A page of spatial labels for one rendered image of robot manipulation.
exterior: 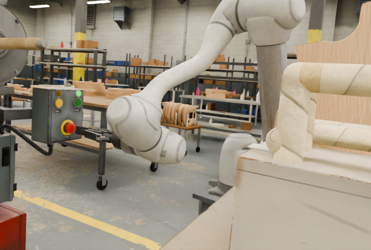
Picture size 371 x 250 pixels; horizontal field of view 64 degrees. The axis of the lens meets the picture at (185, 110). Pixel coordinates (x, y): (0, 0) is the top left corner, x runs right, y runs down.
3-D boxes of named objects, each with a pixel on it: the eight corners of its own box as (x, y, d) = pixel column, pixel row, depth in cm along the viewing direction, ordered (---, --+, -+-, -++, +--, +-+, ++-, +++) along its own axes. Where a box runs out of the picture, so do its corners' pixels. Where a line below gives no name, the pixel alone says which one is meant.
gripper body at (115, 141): (118, 152, 96) (97, 148, 100) (134, 148, 104) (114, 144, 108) (120, 129, 95) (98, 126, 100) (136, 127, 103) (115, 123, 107)
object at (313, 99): (284, 148, 40) (292, 78, 39) (288, 144, 43) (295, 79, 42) (309, 152, 39) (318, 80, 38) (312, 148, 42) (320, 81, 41)
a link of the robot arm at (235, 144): (232, 173, 144) (236, 128, 142) (265, 185, 131) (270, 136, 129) (210, 179, 133) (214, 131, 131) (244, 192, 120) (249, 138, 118)
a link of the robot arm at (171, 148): (154, 134, 103) (136, 116, 93) (194, 141, 96) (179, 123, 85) (143, 163, 99) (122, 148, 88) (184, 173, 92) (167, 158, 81)
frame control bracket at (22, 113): (-4, 120, 103) (-3, 108, 103) (44, 116, 120) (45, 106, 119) (4, 121, 101) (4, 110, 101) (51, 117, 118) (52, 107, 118)
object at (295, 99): (270, 160, 33) (279, 75, 32) (276, 154, 36) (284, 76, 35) (301, 165, 32) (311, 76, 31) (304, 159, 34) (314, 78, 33)
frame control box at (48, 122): (-7, 151, 113) (-6, 83, 111) (43, 143, 132) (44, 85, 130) (35, 164, 102) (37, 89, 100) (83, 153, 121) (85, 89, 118)
